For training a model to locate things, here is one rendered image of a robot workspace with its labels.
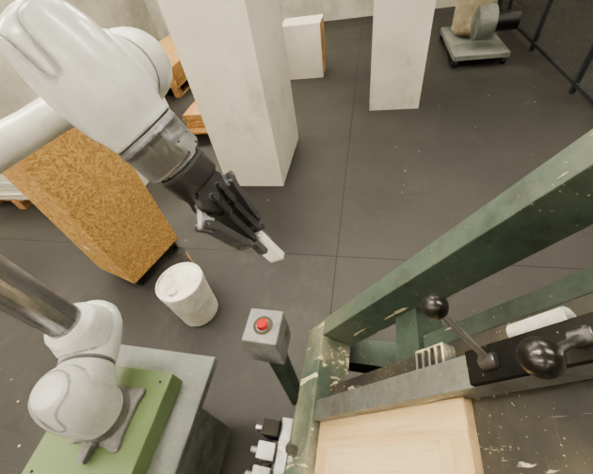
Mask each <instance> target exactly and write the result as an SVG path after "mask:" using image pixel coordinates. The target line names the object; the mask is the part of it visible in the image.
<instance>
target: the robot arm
mask: <svg viewBox="0 0 593 474"><path fill-rule="evenodd" d="M0 52H1V54H2V55H3V56H4V58H5V59H6V61H7V62H8V63H9V65H10V66H11V67H12V68H13V69H14V70H15V71H16V72H17V73H18V74H19V76H20V77H21V78H22V79H23V80H24V81H25V82H26V83H27V84H28V85H29V86H30V87H31V88H32V90H33V91H34V92H35V93H36V94H37V95H39V96H40V98H39V99H38V100H36V101H34V102H32V103H31V104H29V105H27V106H26V107H24V108H22V109H20V110H18V111H16V112H14V113H12V114H11V115H9V116H7V117H5V118H2V119H0V174H1V173H3V172H4V171H6V170H7V169H9V168H10V167H12V166H14V165H16V164H17V163H19V162H20V161H22V160H23V159H24V158H25V157H27V156H28V155H30V154H31V153H33V152H35V151H36V150H38V149H40V148H41V147H43V146H44V145H46V144H47V143H49V142H51V141H52V140H54V139H55V138H57V137H59V136H60V135H62V134H64V133H66V132H68V131H69V130H70V129H72V128H74V127H75V128H76V129H78V130H79V131H80V132H82V133H83V134H85V135H86V136H88V137H89V138H91V139H92V140H94V141H96V142H98V143H100V144H102V145H104V146H106V147H107V148H109V149H111V150H112V151H114V152H115V153H117V154H118V156H120V157H121V159H122V160H123V161H124V162H127V163H128V164H129V165H130V166H132V167H133V168H134V169H135V170H136V171H138V172H139V173H140V174H141V175H142V176H143V177H145V178H146V179H147V180H148V181H149V182H152V183H157V182H161V183H162V185H163V186H164V187H165V188H166V189H167V190H168V191H170V193H171V194H172V195H174V196H175V197H176V198H178V199H179V200H182V201H185V202H186V203H188V205H189V206H190V208H191V210H192V211H193V212H194V213H196V214H197V218H198V224H197V225H195V226H194V230H195V231H196V232H200V233H207V234H209V235H211V236H213V237H215V238H217V239H218V240H220V241H221V242H223V243H225V244H227V245H230V246H232V247H234V248H236V249H237V250H239V251H242V250H245V249H248V248H252V249H253V250H254V251H256V252H257V253H258V254H259V255H263V256H264V257H265V258H267V259H268V260H269V261H270V262H275V261H281V260H283V258H284V257H283V256H284V252H283V251H282V250H281V249H280V248H279V247H278V246H276V245H275V244H274V243H273V242H272V241H271V238H270V236H269V235H268V234H267V233H266V232H265V231H264V230H263V229H264V228H265V225H264V223H263V224H260V220H262V216H261V215H260V213H259V212H258V211H257V209H256V208H255V206H254V205H253V203H252V202H251V201H250V199H249V198H248V196H247V194H246V193H245V192H244V190H243V189H242V187H241V186H240V184H239V183H238V181H237V179H236V177H235V175H234V173H233V171H231V170H230V171H228V172H226V173H225V174H221V173H220V172H218V171H216V165H215V163H214V162H213V161H212V160H211V159H210V158H209V157H208V156H207V155H206V154H205V153H204V152H203V151H202V150H201V149H198V148H196V146H197V144H198V138H197V137H195V136H194V135H193V134H192V133H191V131H190V130H189V129H188V128H187V127H186V126H185V125H184V124H183V123H182V122H181V121H180V120H179V119H178V118H177V117H176V116H175V113H174V112H173V111H171V110H170V109H169V108H168V107H167V106H166V104H165V103H164V102H163V101H162V100H163V98H164V97H165V96H166V95H167V93H168V90H169V88H170V85H171V81H172V67H171V63H170V60H169V58H168V56H167V55H166V53H165V51H164V50H163V48H162V47H161V45H160V43H159V42H158V41H157V40H156V39H155V38H154V37H152V36H151V35H149V34H148V33H146V32H144V31H142V30H139V29H137V28H133V27H126V26H122V27H113V28H110V29H105V28H101V27H100V26H99V25H97V24H96V23H95V22H94V21H93V20H92V19H91V18H90V17H89V16H88V15H87V14H86V13H84V12H83V11H81V10H80V9H78V8H76V7H75V6H73V5H71V4H70V3H68V2H67V1H65V0H15V1H14V2H12V3H10V4H9V5H8V6H7V7H6V8H5V9H4V10H3V12H2V13H1V15H0ZM252 214H253V216H252ZM208 215H209V216H211V217H212V218H211V217H209V216H208ZM217 221H218V222H217ZM219 222H220V223H219ZM0 310H1V311H3V312H5V313H6V314H7V315H9V316H11V317H13V318H15V319H17V320H19V321H21V322H23V323H24V324H27V325H29V326H31V327H33V328H35V329H37V330H39V331H40V332H41V333H43V334H44V342H45V344H46V345H47V346H48V347H49V348H50V350H51V351H52V352H53V354H54V355H55V356H56V358H58V362H57V366H56V368H54V369H52V370H51V371H48V372H47V373H46V374H45V375H43V376H42V377H41V379H40V380H39V381H38V383H37V384H36V385H35V386H34V388H33V389H32V391H31V394H30V396H29V400H28V411H29V414H30V416H31V417H32V419H33V420H34V421H35V422H36V423H37V424H38V425H39V426H40V427H41V428H43V429H44V430H46V431H48V432H50V433H52V434H55V435H60V436H64V437H68V438H69V441H70V443H73V444H77V443H83V444H82V447H81V449H80V451H79V454H78V457H77V460H76V463H79V464H80V463H82V464H84V465H85V464H86V463H87V462H88V460H89V459H90V457H91V456H92V454H93V453H94V452H95V451H96V449H97V448H98V447H101V448H105V449H107V450H108V451H110V452H112V453H117V452H118V451H119V450H120V449H121V446H122V441H123V438H124V436H125V434H126V432H127V430H128V427H129V425H130V423H131V421H132V419H133V416H134V414H135V412H136V410H137V407H138V405H139V403H140V401H141V400H142V399H143V397H144V396H145V394H146V389H145V388H143V387H137V388H132V387H123V386H117V380H116V371H115V366H116V361H117V358H118V355H119V351H120V342H121V335H122V318H121V315H120V311H119V310H118V308H117V307H116V306H115V305H113V304H112V303H109V302H107V301H103V300H91V301H87V302H81V303H75V304H72V303H71V302H70V301H68V300H67V299H65V298H64V297H62V296H61V295H59V294H58V293H56V292H54V291H53V290H52V289H50V288H49V287H47V286H46V285H44V284H43V283H41V282H40V281H38V280H37V279H36V278H34V277H33V276H31V275H29V274H28V273H27V272H26V271H24V270H23V269H21V268H20V267H19V266H17V265H16V264H14V263H13V262H11V261H9V260H8V259H6V258H5V257H3V256H2V255H1V254H0Z"/></svg>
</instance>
